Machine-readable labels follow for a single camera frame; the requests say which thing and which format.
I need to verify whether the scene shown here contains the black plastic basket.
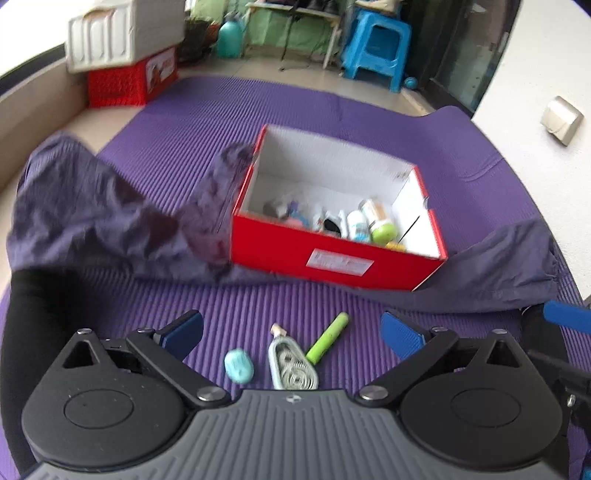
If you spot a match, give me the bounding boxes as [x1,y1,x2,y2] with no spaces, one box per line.
[176,17,221,65]

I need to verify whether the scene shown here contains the red plastic crate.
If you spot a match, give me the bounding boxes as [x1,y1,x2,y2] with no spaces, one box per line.
[86,47,178,109]

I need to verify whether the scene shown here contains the pink blue toy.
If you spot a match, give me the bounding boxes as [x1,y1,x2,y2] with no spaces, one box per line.
[283,200,311,229]

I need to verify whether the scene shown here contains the purple foam mat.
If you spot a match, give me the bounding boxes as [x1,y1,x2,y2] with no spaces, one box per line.
[0,75,591,480]

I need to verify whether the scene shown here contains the green curtain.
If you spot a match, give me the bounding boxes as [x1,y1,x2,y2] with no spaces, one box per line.
[185,0,332,53]

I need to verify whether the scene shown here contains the teal oval eraser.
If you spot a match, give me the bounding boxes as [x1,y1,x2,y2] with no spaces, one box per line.
[223,349,254,385]

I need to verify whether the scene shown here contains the white spray bottle blue label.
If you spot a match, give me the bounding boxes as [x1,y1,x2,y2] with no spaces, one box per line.
[346,210,370,243]

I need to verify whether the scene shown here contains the red cardboard box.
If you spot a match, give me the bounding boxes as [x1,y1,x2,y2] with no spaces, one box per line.
[230,125,448,291]

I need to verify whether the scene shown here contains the blue ball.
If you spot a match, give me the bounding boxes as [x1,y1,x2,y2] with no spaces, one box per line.
[404,77,418,90]

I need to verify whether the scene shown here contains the purple-grey cloth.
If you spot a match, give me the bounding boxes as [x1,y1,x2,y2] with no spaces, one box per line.
[6,134,560,314]

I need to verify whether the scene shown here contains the beige wall switch box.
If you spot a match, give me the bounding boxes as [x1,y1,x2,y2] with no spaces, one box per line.
[541,96,584,147]

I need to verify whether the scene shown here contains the white sunglasses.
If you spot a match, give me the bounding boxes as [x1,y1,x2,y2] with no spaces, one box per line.
[322,210,349,239]

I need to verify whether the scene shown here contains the teal detergent bottle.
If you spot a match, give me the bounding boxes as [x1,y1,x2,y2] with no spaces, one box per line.
[216,12,243,59]

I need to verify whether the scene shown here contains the blue plastic stool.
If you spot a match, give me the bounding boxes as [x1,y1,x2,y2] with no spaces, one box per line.
[342,9,412,93]

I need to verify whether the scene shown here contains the grey correction tape dispenser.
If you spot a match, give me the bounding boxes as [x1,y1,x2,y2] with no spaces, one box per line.
[267,323,318,391]

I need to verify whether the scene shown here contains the green marker pen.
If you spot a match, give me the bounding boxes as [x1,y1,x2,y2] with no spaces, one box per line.
[305,312,349,365]

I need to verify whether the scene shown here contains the black power cable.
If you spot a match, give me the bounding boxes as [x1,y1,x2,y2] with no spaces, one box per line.
[278,8,334,73]

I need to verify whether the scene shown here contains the white folding table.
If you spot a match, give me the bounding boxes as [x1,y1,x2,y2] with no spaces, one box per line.
[245,1,345,70]

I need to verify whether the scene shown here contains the small white tube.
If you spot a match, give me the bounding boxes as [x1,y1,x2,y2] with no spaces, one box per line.
[311,205,325,232]

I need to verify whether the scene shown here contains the silver binder clip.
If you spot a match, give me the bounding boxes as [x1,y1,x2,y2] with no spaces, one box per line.
[263,199,290,220]

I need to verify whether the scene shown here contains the white plastic crate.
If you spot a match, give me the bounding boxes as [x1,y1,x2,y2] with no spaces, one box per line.
[65,0,185,73]

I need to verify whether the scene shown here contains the yellow small box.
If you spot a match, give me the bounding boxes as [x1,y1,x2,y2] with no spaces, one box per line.
[386,241,407,252]

